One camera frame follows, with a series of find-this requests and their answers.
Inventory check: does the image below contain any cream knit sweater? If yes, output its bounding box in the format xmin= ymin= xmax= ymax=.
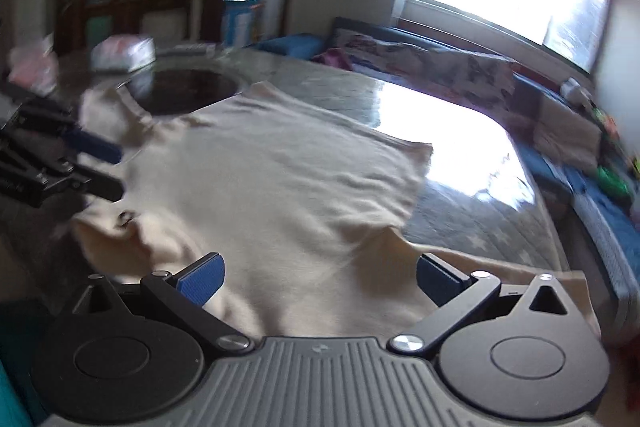
xmin=72 ymin=82 xmax=597 ymax=339

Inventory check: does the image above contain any plastic tissue pack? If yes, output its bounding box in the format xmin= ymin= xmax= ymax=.
xmin=90 ymin=35 xmax=156 ymax=72

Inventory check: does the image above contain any black round induction cooktop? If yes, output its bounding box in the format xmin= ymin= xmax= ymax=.
xmin=125 ymin=68 xmax=240 ymax=116

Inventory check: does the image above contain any green plastic bowl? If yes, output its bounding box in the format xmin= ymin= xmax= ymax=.
xmin=596 ymin=166 xmax=632 ymax=204

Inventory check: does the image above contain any blue small cabinet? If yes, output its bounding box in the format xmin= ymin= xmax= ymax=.
xmin=221 ymin=0 xmax=262 ymax=48

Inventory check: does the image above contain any grey plain cushion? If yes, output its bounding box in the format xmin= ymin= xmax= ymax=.
xmin=533 ymin=96 xmax=601 ymax=173

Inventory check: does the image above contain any blue corner sofa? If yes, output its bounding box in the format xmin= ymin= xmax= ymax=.
xmin=259 ymin=17 xmax=639 ymax=345

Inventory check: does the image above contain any panda plush toy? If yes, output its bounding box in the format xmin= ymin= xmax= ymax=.
xmin=560 ymin=78 xmax=592 ymax=107

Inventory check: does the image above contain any right butterfly pillow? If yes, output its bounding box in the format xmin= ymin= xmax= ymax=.
xmin=432 ymin=51 xmax=515 ymax=114

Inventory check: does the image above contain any butterfly pillow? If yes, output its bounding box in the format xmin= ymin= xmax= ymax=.
xmin=432 ymin=51 xmax=515 ymax=114
xmin=333 ymin=29 xmax=434 ymax=79

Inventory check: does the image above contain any magenta cloth on sofa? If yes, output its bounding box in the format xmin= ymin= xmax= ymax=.
xmin=311 ymin=48 xmax=354 ymax=72

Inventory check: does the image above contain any left butterfly pillow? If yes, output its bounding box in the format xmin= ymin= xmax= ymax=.
xmin=333 ymin=29 xmax=434 ymax=79

